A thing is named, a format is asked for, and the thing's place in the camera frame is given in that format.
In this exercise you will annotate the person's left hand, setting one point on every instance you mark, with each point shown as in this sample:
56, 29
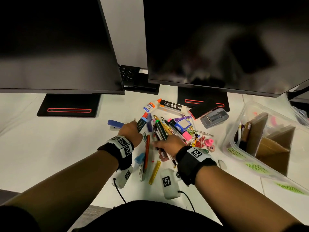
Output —
130, 134

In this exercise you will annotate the person's right hand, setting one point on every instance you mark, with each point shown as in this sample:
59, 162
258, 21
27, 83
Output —
172, 144

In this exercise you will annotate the person's left fingers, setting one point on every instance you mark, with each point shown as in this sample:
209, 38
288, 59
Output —
129, 125

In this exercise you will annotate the person's right thumb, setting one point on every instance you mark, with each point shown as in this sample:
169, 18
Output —
159, 143

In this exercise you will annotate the black pen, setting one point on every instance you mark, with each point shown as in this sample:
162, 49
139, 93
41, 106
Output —
156, 135

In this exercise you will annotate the green capped black marker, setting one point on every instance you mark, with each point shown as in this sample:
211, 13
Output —
161, 130

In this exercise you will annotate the person's right forearm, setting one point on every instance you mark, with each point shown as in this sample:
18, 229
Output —
243, 200

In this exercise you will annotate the person's left forearm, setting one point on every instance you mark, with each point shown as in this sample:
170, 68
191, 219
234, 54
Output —
62, 190

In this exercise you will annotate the blue stapler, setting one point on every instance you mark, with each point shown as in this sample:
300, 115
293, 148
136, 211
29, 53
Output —
115, 123

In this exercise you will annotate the orange pen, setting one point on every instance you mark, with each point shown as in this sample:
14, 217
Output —
146, 152

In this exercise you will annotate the yellow pencil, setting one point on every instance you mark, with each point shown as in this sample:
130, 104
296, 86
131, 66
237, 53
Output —
165, 128

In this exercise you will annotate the purple marker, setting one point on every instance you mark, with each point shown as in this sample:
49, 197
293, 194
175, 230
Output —
149, 123

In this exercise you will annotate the black wristband with marker tags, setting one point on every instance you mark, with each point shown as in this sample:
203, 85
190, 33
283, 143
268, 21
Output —
120, 148
193, 161

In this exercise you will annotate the white glue bottle orange cap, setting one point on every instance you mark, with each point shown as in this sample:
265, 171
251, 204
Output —
151, 106

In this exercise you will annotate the purple pen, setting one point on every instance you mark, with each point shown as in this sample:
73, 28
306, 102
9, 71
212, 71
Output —
182, 118

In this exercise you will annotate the pile of coloured paper clips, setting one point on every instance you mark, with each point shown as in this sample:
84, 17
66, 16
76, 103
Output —
194, 137

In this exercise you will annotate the black and white staples box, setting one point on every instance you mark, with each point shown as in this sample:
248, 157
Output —
171, 106

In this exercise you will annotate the pink round tape roll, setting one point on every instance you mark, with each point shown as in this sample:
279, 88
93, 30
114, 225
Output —
209, 142

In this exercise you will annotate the black keyboard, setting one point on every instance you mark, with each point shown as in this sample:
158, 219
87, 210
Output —
128, 74

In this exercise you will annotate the black stand base red stripe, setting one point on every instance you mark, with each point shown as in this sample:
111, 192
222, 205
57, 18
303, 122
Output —
68, 105
190, 95

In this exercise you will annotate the grey tape dispenser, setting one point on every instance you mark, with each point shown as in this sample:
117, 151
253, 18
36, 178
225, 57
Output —
214, 118

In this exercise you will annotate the white eraser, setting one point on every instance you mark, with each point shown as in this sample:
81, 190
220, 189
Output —
222, 164

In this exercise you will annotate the person's black shirt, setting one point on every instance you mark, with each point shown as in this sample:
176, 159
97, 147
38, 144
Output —
149, 217

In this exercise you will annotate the white pen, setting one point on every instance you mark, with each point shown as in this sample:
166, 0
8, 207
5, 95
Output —
239, 134

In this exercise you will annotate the brown marker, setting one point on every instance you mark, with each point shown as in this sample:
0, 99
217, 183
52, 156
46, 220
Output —
246, 132

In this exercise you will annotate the clear plastic storage bin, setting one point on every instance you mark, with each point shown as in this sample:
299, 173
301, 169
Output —
260, 166

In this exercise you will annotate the large black computer monitor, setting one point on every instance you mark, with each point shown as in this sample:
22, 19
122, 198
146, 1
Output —
58, 45

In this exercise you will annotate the brown cardboard divider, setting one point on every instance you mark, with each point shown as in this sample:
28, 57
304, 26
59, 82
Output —
272, 149

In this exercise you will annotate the wide black computer monitor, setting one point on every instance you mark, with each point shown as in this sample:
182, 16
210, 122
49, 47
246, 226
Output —
217, 41

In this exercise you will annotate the clear plastic bag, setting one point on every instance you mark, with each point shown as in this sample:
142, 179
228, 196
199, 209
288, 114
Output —
300, 114

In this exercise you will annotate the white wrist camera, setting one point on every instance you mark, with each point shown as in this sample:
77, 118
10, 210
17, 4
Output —
123, 177
169, 183

